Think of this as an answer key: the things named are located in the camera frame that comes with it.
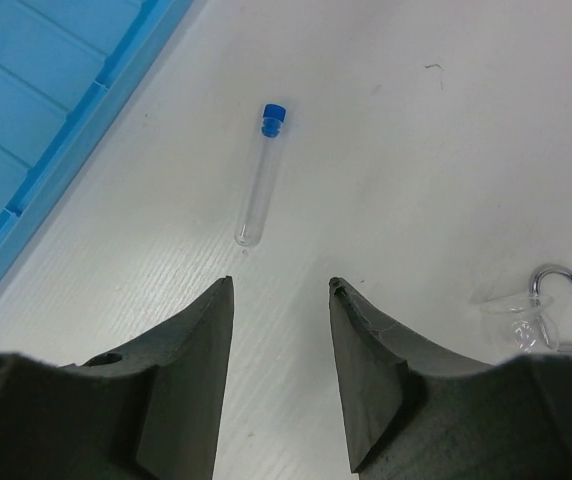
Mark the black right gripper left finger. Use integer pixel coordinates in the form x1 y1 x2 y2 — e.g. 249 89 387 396
0 277 234 479

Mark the clear glass funnel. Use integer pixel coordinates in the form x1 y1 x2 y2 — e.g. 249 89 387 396
480 293 559 359

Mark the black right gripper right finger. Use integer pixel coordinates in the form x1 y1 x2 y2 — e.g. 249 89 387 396
329 278 572 479

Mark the blue capped test tube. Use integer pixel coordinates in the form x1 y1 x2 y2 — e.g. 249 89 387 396
235 103 287 248

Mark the blue plastic tray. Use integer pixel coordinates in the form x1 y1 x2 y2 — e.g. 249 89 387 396
0 0 202 326

